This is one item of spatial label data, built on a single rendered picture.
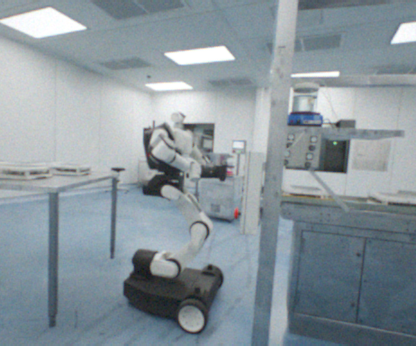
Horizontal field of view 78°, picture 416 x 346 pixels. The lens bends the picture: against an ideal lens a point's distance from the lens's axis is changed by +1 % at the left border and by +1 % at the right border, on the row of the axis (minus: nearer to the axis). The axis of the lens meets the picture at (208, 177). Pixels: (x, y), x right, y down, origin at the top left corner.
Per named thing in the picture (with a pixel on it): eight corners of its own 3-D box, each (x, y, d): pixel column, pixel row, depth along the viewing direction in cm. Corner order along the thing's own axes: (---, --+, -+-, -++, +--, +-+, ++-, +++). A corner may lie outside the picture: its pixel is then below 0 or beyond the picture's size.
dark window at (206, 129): (173, 159, 786) (174, 122, 776) (173, 159, 787) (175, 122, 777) (212, 162, 733) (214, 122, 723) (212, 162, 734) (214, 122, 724)
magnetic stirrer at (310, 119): (285, 126, 150) (287, 110, 149) (284, 130, 170) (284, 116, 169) (322, 127, 145) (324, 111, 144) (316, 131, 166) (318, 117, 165)
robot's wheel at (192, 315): (213, 319, 153) (194, 341, 157) (215, 314, 158) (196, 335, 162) (187, 295, 156) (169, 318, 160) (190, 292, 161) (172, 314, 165)
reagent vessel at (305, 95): (291, 112, 152) (293, 78, 150) (289, 115, 167) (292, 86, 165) (319, 112, 148) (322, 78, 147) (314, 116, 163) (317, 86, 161)
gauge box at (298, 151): (277, 165, 149) (280, 131, 147) (276, 165, 159) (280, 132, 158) (318, 168, 144) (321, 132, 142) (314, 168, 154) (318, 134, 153)
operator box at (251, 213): (239, 233, 80) (245, 150, 78) (244, 221, 96) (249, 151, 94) (258, 236, 79) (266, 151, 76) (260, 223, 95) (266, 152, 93)
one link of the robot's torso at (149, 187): (140, 196, 184) (141, 172, 182) (149, 194, 196) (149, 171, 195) (176, 200, 177) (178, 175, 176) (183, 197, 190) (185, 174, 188)
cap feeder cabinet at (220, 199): (196, 217, 443) (199, 174, 436) (210, 212, 494) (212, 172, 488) (231, 223, 417) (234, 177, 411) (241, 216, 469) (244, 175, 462)
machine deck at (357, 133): (280, 132, 148) (281, 125, 147) (278, 137, 184) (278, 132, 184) (404, 137, 133) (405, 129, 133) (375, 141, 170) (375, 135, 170)
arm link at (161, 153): (191, 163, 143) (167, 148, 128) (178, 175, 145) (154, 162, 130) (184, 151, 149) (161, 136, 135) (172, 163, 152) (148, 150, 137)
